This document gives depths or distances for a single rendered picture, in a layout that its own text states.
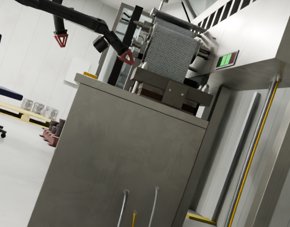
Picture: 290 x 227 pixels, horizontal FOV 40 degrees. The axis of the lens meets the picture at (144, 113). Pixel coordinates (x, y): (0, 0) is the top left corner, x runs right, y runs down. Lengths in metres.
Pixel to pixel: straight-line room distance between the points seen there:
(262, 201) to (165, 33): 1.07
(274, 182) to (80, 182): 0.86
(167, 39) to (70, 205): 0.98
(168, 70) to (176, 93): 0.25
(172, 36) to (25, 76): 7.07
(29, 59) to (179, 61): 7.08
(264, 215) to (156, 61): 1.02
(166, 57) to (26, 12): 7.12
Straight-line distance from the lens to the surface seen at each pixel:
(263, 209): 1.51
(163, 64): 2.14
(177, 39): 2.17
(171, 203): 1.94
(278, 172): 1.50
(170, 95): 1.91
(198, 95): 1.97
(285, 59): 1.42
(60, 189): 1.89
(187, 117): 1.89
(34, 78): 9.07
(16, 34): 9.04
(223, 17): 2.35
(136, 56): 2.19
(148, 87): 1.93
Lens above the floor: 0.80
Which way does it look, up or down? 1 degrees up
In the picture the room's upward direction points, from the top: 20 degrees clockwise
